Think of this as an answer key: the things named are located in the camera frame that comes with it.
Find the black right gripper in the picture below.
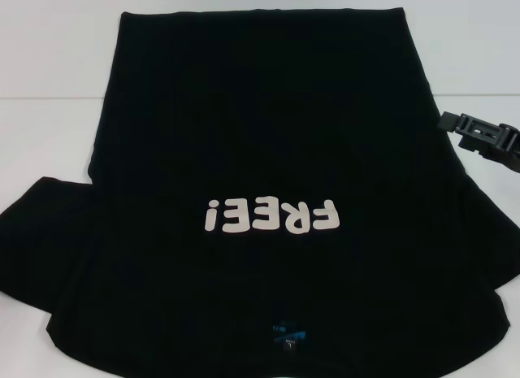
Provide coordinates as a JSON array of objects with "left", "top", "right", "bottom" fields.
[{"left": 438, "top": 110, "right": 520, "bottom": 171}]

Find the black shirt with FREE print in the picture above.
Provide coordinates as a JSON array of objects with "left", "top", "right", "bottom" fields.
[{"left": 0, "top": 7, "right": 520, "bottom": 378}]

